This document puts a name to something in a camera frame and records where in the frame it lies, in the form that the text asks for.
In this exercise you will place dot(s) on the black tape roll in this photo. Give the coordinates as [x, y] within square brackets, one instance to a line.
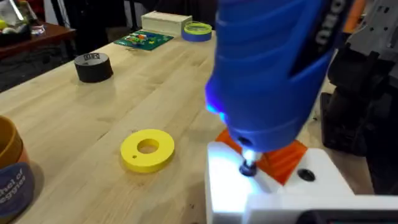
[93, 68]

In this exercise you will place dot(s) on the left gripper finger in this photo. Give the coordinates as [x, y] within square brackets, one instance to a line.
[230, 186]

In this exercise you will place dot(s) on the yellow-green tape roll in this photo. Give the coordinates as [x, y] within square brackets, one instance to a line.
[198, 27]

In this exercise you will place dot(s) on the dark wooden side table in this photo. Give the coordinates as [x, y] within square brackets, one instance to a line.
[46, 39]

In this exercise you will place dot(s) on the green board with toy blocks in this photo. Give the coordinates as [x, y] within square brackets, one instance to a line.
[143, 40]

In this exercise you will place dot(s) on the pale wooden box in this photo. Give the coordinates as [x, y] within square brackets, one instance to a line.
[164, 22]

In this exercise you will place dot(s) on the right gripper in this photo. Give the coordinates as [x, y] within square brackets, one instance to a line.
[357, 109]

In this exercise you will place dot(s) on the orange tub with blue label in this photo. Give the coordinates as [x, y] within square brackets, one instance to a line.
[12, 174]

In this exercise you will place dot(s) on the blue tape roll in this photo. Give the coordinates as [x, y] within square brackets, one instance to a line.
[196, 37]

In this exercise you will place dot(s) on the yellow disc with holes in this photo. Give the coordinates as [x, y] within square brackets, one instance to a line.
[147, 151]

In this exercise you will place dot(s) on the blue electric screwdriver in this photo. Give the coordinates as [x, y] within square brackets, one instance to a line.
[267, 71]

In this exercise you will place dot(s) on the small dark screw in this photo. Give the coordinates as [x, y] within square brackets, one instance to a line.
[247, 170]

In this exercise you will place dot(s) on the black bin of assorted items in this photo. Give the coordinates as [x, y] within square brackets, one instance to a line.
[15, 29]

